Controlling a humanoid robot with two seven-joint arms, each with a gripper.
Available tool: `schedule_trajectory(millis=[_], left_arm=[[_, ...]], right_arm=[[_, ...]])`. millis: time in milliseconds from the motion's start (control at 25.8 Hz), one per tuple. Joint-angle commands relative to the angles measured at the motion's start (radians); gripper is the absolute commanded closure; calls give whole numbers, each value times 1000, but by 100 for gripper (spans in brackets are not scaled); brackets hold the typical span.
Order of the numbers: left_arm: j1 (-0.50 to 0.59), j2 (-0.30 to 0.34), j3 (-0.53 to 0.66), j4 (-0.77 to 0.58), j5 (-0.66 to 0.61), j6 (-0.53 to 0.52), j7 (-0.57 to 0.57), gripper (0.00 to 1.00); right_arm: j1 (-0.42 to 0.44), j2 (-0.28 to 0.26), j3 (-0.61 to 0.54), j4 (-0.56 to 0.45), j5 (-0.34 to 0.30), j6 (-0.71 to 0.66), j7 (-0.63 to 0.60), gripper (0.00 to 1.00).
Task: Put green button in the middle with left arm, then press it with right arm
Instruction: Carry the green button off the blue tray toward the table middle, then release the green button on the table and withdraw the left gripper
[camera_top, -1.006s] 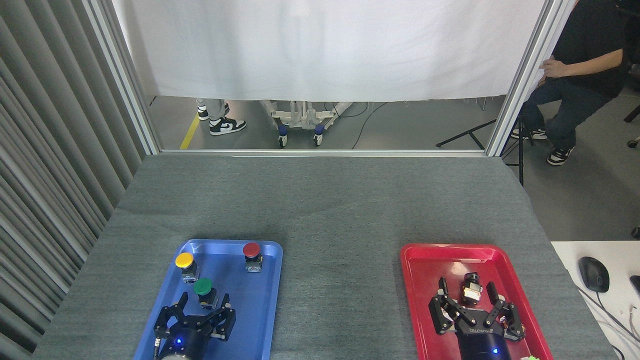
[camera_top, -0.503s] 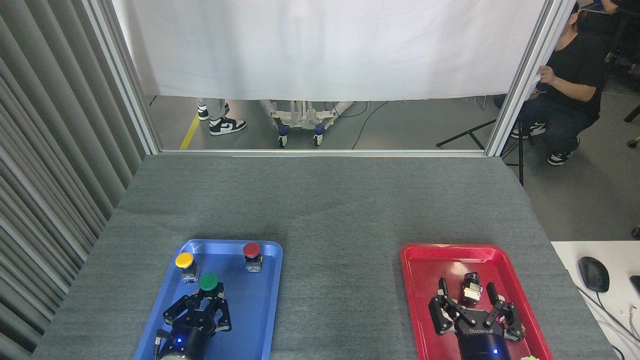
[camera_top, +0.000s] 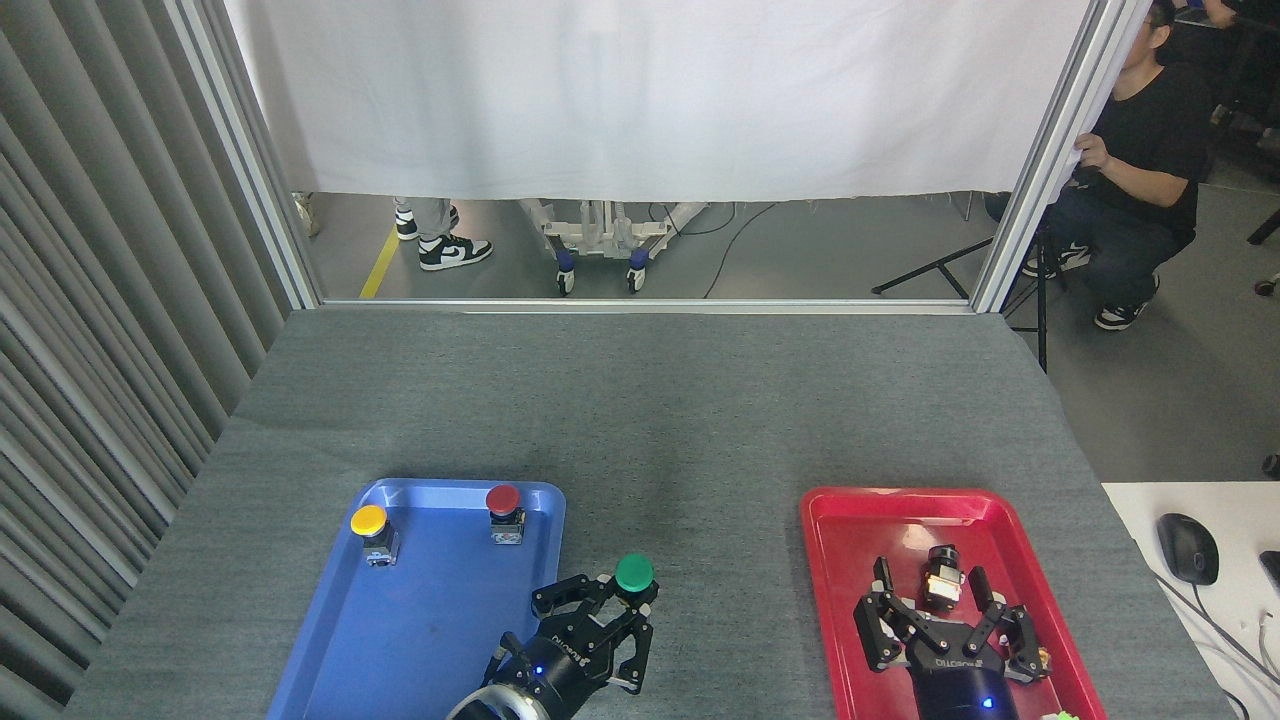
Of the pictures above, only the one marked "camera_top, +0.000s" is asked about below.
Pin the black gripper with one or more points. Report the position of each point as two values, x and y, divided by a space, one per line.
555 665
965 690

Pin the green push button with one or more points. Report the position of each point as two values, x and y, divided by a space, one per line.
634 572

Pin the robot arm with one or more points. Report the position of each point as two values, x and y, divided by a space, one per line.
490 708

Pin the red push button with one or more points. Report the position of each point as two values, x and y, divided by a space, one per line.
503 498

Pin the yellow push button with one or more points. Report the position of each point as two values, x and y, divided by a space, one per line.
369 520

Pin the person's hand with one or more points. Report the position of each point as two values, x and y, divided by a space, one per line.
1092 152

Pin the red plastic tray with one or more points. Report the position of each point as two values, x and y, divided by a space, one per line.
850 540

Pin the blue plastic tray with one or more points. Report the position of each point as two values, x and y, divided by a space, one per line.
420 620

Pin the white desk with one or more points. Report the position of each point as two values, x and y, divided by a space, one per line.
1140 510

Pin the black computer mouse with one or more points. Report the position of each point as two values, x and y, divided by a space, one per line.
1188 548

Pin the black tripod stand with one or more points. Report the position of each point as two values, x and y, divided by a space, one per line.
930 266

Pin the white wheeled stand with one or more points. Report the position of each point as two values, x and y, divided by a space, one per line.
600 240

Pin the person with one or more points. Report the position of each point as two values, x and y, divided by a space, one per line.
445 252
1150 120
306 215

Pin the black chair base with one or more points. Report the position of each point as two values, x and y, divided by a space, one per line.
1265 228

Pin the white hanging sheet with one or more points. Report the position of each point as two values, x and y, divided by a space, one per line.
650 90

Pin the grey pleated curtain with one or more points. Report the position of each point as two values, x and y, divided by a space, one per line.
80 350

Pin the black knob switch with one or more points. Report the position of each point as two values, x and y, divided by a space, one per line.
942 580

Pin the silver frame crossbar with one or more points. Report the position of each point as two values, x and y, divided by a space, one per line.
650 305

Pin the silver frame post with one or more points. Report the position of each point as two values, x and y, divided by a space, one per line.
1055 150
250 150

